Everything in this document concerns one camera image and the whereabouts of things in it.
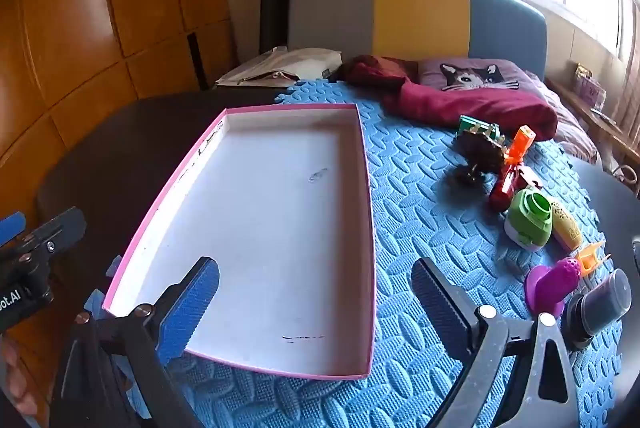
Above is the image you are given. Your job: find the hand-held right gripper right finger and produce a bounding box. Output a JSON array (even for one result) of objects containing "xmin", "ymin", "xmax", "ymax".
[{"xmin": 411, "ymin": 258, "xmax": 581, "ymax": 428}]

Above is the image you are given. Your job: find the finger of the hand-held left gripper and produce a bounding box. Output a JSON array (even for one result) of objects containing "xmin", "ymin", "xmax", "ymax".
[
  {"xmin": 12, "ymin": 207, "xmax": 87, "ymax": 269},
  {"xmin": 0, "ymin": 212, "xmax": 27, "ymax": 253}
]

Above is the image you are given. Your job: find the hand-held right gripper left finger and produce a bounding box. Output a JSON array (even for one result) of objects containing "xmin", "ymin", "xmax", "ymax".
[{"xmin": 50, "ymin": 256, "xmax": 221, "ymax": 428}]

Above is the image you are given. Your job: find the pink cardboard box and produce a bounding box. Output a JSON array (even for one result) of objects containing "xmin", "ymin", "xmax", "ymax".
[{"xmin": 102, "ymin": 104, "xmax": 376, "ymax": 381}]

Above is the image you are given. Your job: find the purple perforated cap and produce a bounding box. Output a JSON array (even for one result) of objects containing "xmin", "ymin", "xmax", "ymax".
[{"xmin": 524, "ymin": 257, "xmax": 583, "ymax": 315}]

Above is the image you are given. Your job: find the green and white bottle toy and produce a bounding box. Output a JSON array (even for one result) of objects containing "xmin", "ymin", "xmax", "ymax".
[{"xmin": 504, "ymin": 188, "xmax": 553, "ymax": 253}]

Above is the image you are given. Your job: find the red toy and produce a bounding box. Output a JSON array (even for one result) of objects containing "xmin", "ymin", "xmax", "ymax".
[{"xmin": 487, "ymin": 165, "xmax": 543, "ymax": 215}]

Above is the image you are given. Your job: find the yellow dotted toy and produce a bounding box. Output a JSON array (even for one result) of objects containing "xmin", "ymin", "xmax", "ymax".
[{"xmin": 550, "ymin": 200, "xmax": 583, "ymax": 253}]

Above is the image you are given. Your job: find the yellow-orange plastic piece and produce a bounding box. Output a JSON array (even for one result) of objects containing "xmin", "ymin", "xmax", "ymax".
[{"xmin": 570, "ymin": 240, "xmax": 613, "ymax": 279}]

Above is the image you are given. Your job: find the brown toy with yellow pegs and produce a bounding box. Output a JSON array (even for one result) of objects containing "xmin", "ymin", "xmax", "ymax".
[{"xmin": 452, "ymin": 128, "xmax": 511, "ymax": 186}]

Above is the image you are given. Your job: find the black jar with clear lid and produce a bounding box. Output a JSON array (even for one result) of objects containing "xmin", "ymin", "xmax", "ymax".
[{"xmin": 565, "ymin": 269, "xmax": 633, "ymax": 350}]

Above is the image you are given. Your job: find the person's left hand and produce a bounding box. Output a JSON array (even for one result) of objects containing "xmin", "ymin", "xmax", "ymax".
[{"xmin": 0, "ymin": 338, "xmax": 36, "ymax": 416}]

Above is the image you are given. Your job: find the blue foam mat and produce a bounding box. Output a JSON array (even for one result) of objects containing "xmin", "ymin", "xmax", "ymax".
[{"xmin": 85, "ymin": 80, "xmax": 626, "ymax": 428}]

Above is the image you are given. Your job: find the maroon blanket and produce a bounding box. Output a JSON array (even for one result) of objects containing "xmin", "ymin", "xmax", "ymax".
[{"xmin": 345, "ymin": 55, "xmax": 558, "ymax": 141}]

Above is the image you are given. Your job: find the pink duvet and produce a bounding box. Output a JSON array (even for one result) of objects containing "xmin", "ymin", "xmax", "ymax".
[{"xmin": 525, "ymin": 72, "xmax": 601, "ymax": 163}]

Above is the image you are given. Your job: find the wooden wardrobe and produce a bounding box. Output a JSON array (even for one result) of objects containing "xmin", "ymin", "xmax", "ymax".
[{"xmin": 0, "ymin": 0, "xmax": 236, "ymax": 359}]

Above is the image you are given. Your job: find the purple cat pillow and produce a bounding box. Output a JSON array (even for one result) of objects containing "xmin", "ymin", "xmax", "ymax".
[{"xmin": 417, "ymin": 58, "xmax": 541, "ymax": 93}]

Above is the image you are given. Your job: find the wooden side table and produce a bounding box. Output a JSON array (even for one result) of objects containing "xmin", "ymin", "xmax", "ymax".
[{"xmin": 545, "ymin": 75, "xmax": 640, "ymax": 189}]

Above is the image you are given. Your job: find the beige cloth bag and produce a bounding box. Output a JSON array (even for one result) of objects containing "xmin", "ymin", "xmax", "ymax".
[{"xmin": 216, "ymin": 48, "xmax": 343, "ymax": 88}]

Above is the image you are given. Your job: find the purple patterned box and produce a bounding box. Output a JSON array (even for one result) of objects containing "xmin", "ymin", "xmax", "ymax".
[{"xmin": 572, "ymin": 64, "xmax": 608, "ymax": 109}]

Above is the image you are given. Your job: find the grey yellow blue headboard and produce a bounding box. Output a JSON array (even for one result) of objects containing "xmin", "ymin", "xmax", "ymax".
[{"xmin": 287, "ymin": 0, "xmax": 547, "ymax": 76}]

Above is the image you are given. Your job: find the black rolled mat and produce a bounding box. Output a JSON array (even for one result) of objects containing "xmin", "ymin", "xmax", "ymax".
[{"xmin": 259, "ymin": 0, "xmax": 300, "ymax": 56}]

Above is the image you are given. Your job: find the black wardrobe handle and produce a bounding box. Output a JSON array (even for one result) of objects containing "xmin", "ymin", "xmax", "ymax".
[{"xmin": 187, "ymin": 32, "xmax": 211, "ymax": 91}]

